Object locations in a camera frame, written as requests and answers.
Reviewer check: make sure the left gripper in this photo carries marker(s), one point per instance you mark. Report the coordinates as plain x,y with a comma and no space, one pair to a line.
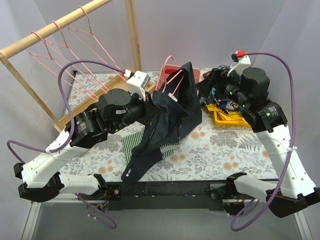
148,107

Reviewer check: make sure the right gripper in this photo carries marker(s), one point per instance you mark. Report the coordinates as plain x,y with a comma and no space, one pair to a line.
216,79

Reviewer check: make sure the dark navy shorts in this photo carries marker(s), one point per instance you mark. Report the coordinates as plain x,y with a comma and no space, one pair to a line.
179,113

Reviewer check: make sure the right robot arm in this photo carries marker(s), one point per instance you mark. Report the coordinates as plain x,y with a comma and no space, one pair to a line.
266,118

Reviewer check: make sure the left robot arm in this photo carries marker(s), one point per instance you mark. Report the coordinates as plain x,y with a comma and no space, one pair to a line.
41,177

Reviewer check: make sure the colourful comic print shorts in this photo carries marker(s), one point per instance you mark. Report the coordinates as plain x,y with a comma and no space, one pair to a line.
221,102

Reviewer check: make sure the yellow plastic tray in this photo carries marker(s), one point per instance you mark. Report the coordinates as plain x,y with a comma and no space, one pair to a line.
223,118

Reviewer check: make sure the pink divided organizer box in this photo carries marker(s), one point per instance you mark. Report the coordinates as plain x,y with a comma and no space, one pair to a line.
167,69

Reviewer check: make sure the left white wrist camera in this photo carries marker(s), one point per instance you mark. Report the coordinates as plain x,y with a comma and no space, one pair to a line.
137,82

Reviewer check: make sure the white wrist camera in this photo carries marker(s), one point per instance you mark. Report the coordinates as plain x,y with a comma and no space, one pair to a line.
137,82
240,62

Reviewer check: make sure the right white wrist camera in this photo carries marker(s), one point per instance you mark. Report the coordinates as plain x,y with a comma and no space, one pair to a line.
240,62

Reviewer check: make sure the aluminium frame rail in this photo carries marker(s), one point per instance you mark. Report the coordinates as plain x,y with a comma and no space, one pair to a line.
166,210

